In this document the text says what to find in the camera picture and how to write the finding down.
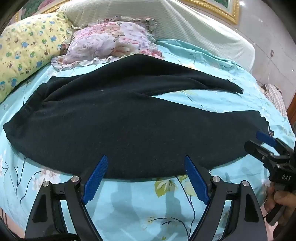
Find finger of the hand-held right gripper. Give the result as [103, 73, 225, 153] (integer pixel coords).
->
[256, 131, 295, 158]
[244, 140, 278, 167]

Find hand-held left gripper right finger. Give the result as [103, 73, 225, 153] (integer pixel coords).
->
[184, 155, 269, 241]

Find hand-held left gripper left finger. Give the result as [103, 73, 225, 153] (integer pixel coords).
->
[24, 155, 109, 241]

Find black pants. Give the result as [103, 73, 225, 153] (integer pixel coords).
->
[3, 54, 274, 180]

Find person's right forearm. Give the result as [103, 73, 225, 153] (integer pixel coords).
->
[274, 215, 296, 241]

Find person's right hand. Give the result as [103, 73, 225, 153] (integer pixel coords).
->
[264, 184, 296, 223]

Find plaid cloth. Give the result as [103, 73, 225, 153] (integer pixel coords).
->
[265, 83, 288, 116]

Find light blue floral bed sheet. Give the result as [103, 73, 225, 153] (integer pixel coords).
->
[0, 38, 296, 241]

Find grey cloth covered headboard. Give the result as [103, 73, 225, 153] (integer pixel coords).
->
[57, 0, 256, 75]

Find pink floral ruffled pillow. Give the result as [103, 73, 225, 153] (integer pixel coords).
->
[51, 20, 164, 71]

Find yellow cartoon print pillow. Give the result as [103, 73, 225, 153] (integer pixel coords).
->
[0, 12, 74, 103]

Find gold framed wall picture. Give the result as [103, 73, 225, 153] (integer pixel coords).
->
[21, 0, 240, 25]

